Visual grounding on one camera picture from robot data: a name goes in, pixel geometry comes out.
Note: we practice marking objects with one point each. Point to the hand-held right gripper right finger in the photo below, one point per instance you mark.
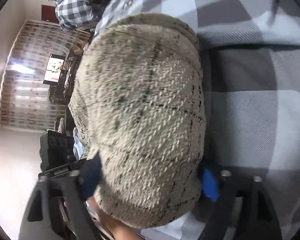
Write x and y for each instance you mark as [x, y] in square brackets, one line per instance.
[210, 185]

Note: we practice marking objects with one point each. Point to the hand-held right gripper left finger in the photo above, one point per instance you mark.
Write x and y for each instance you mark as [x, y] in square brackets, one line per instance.
[91, 180]

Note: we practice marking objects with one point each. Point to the cream tweed knit garment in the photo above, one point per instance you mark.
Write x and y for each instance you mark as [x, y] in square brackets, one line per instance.
[145, 117]

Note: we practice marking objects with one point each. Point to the person's left forearm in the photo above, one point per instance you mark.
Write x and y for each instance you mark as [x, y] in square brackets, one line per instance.
[120, 232]

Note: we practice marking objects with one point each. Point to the patterned window curtain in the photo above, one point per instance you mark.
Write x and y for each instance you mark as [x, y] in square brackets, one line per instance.
[27, 100]

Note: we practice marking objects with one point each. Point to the grey white checkered bed sheet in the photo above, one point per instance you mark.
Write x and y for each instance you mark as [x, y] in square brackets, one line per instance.
[252, 117]

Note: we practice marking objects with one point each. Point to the television screen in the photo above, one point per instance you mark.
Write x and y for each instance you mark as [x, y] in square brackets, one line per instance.
[53, 68]

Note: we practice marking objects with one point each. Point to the brown wooden door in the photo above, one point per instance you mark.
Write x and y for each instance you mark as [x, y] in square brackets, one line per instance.
[48, 12]

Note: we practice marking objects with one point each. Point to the crumpled checkered duvet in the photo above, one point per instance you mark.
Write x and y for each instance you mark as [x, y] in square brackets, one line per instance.
[75, 7]

